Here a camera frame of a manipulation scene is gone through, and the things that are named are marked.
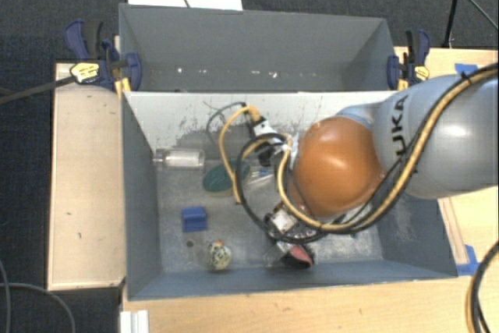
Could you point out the blue block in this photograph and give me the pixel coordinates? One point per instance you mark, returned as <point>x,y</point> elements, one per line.
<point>193,219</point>

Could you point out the red-brown block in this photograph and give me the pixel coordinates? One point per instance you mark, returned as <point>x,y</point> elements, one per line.
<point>299,258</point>

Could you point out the dark green round sponge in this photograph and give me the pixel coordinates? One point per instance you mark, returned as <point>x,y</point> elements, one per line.
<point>218,178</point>

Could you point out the clear plastic bottle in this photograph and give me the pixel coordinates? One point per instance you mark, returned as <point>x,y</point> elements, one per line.
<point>180,159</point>

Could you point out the clear glass thing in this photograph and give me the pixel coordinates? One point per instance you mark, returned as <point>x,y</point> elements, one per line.
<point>262,178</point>

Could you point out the black cylinder on white bracket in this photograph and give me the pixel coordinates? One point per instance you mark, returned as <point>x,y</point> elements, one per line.
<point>266,154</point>

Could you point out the spotted white toy animal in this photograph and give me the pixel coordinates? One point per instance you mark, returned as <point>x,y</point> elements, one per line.
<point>218,256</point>

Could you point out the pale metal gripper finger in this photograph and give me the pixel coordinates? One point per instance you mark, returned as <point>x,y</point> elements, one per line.
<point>275,255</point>

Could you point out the grey metal bin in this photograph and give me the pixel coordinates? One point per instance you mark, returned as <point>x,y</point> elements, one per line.
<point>241,50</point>

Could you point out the pale wood board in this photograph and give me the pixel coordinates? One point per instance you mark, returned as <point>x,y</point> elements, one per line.
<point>87,175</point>

